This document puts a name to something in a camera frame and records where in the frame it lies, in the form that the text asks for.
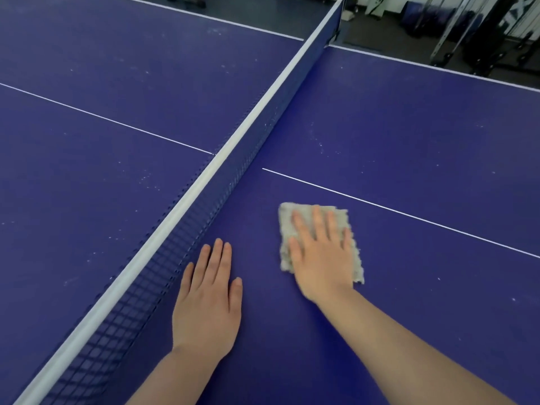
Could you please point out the dark blue table tennis net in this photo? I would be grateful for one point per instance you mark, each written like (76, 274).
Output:
(232, 177)

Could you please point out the small beige box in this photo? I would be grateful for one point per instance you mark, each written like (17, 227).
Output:
(350, 15)

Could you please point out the person's left hand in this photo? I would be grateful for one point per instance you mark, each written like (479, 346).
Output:
(206, 316)

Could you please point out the person's right forearm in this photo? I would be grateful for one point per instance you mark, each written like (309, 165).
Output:
(401, 354)

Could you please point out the black rubber floor mat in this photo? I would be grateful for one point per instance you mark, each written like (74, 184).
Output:
(379, 37)

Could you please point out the black gym machine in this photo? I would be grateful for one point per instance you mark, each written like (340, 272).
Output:
(485, 46)

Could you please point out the grey cleaning cloth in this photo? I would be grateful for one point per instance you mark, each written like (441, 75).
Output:
(284, 223)

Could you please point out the person's left forearm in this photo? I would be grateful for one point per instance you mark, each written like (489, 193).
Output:
(181, 379)

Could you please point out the blue table tennis table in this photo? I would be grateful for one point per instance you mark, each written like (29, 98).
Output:
(84, 164)

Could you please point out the person's right hand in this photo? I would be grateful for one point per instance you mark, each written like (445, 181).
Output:
(325, 265)

